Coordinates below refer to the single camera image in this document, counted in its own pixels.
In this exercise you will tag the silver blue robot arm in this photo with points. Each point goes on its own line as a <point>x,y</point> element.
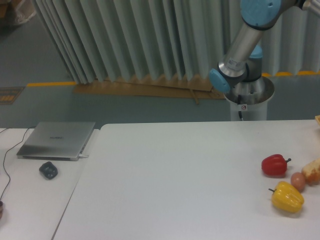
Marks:
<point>239,74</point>

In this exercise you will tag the red bell pepper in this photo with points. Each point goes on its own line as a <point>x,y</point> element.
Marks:
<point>275,165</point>

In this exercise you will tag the yellow bell pepper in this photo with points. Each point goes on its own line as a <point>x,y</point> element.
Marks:
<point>286,197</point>

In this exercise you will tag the wicker basket corner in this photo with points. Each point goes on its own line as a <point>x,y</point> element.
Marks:
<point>317,118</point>

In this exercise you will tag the brown cardboard sheet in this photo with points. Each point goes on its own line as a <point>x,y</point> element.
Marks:
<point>197,88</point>

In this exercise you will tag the white usb plug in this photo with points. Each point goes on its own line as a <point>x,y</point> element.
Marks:
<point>83,156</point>

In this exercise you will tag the silver closed laptop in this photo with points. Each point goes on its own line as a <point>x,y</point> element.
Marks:
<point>57,140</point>

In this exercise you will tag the pale green folding curtain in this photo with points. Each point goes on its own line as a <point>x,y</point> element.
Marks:
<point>122,39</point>

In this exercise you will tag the brown egg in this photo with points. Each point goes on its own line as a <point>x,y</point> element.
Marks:
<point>298,181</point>

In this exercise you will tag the bread loaf piece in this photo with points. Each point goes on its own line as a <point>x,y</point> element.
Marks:
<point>311,172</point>

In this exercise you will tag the dark object at left edge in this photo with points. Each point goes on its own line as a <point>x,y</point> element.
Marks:
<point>1,209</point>

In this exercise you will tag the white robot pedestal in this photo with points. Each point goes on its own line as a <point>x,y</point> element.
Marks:
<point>248,112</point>

